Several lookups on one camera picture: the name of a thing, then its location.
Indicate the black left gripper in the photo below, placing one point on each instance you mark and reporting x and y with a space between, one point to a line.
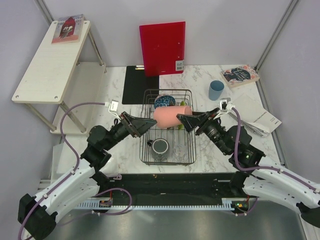
143 124

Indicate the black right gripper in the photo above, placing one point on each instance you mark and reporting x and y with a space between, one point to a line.
191 121

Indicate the pink plastic cup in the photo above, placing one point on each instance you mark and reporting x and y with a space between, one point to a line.
166 116

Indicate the dark grey ceramic mug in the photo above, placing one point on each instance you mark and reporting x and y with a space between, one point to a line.
159 149

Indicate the light blue plastic cup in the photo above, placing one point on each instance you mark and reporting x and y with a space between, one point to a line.
216 88

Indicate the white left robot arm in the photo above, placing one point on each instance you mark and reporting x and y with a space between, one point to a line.
39 214

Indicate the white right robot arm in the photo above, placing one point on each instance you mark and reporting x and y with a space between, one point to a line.
257 174

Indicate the green plate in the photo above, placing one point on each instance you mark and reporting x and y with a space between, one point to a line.
181 126

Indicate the blue patterned bowl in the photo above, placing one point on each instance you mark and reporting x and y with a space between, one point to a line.
164 100

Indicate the clear glass tumbler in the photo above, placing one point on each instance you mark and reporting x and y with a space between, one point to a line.
180 153

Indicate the black clipboard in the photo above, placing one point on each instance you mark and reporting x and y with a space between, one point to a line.
139 88

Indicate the spiral notebook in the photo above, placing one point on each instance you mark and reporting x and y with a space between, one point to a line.
256 128

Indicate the white paper booklet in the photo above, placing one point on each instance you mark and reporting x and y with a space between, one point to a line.
251 112

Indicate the floral cover book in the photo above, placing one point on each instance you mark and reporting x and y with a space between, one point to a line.
239 76

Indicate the red folder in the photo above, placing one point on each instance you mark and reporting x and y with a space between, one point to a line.
163 48

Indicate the white wooden shelf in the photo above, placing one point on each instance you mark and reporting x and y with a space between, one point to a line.
57 87

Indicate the red cover book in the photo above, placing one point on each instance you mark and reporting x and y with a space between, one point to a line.
68 29

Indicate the black wire dish rack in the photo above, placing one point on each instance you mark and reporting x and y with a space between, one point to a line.
173 135

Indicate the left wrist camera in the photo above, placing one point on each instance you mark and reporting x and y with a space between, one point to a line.
113 106

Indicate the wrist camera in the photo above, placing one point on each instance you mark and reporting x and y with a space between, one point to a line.
113 106
225 104

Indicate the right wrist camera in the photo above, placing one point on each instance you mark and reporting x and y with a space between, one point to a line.
225 104

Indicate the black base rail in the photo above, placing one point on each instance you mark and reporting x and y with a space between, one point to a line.
175 189

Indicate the white cable duct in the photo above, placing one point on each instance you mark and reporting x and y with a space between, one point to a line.
99 205

